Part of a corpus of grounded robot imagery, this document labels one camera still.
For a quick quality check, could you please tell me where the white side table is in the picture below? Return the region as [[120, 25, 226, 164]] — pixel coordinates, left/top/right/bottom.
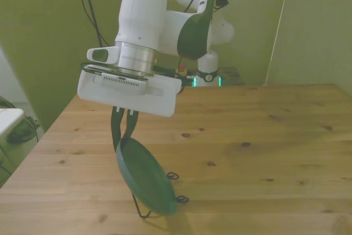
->
[[0, 107, 25, 142]]

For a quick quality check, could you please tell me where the dark green round plate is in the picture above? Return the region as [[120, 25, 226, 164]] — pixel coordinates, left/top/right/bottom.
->
[[115, 135, 178, 216]]

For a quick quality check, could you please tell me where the dark bag on floor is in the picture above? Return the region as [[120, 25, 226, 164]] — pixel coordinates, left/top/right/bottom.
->
[[5, 116, 42, 145]]

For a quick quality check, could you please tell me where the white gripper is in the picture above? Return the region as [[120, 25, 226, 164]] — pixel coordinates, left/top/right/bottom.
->
[[76, 69, 182, 154]]

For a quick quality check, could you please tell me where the white wall cable strip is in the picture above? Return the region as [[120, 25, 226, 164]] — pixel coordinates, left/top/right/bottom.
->
[[263, 0, 293, 86]]

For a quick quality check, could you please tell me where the dark robot base pedestal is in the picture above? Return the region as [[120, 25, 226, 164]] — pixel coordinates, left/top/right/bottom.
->
[[152, 65, 246, 88]]

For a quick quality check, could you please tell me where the black wire plate stand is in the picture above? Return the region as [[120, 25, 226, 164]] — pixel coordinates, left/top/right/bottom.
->
[[131, 171, 190, 219]]

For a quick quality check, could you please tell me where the thin black hanging cable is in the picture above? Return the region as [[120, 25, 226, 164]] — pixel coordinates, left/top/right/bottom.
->
[[69, 0, 111, 47]]

